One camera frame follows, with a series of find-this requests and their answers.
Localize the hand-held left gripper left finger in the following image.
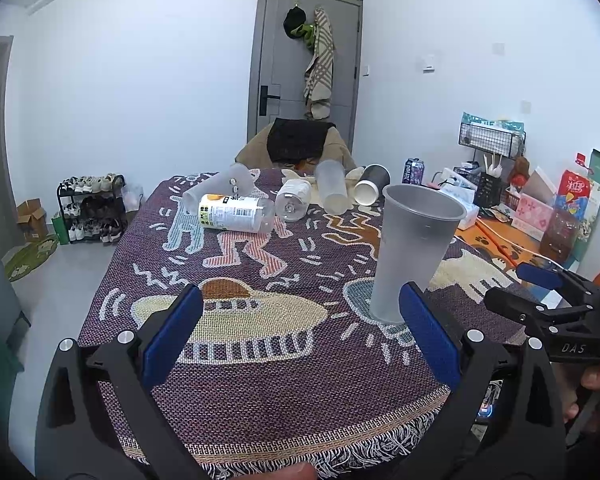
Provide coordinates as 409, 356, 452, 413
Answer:
34, 284, 216, 480

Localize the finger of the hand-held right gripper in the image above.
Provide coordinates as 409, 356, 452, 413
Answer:
516, 262, 600, 306
483, 287, 583, 333

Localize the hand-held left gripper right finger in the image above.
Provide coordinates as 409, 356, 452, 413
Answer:
399, 282, 568, 480

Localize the tall frosted plastic cup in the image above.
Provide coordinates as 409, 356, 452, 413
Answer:
369, 183, 467, 324

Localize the black paper cup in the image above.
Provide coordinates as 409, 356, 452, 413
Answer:
353, 163, 392, 206

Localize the ribbed frosted plastic cup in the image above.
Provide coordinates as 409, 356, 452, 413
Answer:
314, 159, 353, 215

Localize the brown transparent container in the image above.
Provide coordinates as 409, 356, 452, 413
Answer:
538, 207, 582, 267

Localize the orange paw print mat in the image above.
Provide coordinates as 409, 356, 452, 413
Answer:
454, 214, 548, 273

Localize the pink box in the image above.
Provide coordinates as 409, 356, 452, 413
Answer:
511, 192, 557, 242

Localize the printed purple blanket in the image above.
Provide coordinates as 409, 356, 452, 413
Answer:
77, 167, 546, 480

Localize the red snack packet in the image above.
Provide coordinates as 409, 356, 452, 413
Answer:
554, 168, 594, 222

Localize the black utensil holder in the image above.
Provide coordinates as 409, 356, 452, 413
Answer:
474, 172, 504, 209

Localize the brown plush toy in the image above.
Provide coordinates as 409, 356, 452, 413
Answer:
509, 156, 531, 186

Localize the white tissue box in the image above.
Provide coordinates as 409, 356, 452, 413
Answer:
437, 182, 481, 227

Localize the green tall box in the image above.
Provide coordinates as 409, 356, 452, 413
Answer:
579, 148, 600, 262

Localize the white power strip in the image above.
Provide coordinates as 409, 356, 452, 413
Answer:
432, 167, 477, 192

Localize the lying white labelled bottle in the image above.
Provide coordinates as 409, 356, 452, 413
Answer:
198, 193, 277, 234

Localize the clear plastic bag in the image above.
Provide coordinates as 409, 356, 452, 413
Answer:
121, 183, 145, 213

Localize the black shoe rack with shoes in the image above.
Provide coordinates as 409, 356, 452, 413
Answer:
56, 173, 129, 245

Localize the green bag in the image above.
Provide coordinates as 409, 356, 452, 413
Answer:
51, 212, 71, 246

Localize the green round rug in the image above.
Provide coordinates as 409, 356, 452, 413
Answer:
2, 234, 60, 283

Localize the purple drink carton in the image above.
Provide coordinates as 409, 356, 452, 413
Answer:
402, 158, 425, 185

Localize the lying small white bottle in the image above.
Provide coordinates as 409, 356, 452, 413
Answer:
275, 179, 313, 222

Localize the cardboard box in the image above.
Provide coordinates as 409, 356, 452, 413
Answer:
16, 198, 50, 242

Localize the chair with brown jacket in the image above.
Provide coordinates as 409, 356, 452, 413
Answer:
235, 117, 358, 171

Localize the black cloth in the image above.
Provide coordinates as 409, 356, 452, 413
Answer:
268, 117, 337, 163

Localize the plaid scarf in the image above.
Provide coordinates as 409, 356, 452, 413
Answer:
302, 7, 336, 121

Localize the grey door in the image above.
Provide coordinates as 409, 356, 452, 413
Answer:
246, 0, 365, 153

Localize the green plush hanger item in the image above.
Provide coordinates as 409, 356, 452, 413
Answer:
290, 22, 319, 52

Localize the black hat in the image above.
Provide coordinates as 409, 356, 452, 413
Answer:
283, 5, 307, 38

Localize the black wire basket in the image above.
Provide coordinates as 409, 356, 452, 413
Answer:
458, 112, 527, 159

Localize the black door handle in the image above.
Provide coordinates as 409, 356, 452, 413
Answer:
259, 85, 281, 116

